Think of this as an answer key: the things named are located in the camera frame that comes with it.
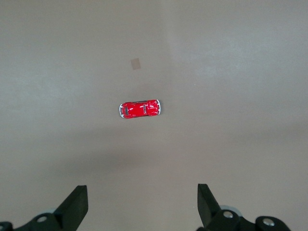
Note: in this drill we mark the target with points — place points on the red beetle toy car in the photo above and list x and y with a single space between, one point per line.
138 109

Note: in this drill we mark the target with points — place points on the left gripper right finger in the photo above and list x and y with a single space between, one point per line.
207 207

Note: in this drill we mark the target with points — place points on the small tan tape patch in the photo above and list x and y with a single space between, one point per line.
135 64

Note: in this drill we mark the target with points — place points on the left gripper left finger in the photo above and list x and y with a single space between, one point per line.
72 209

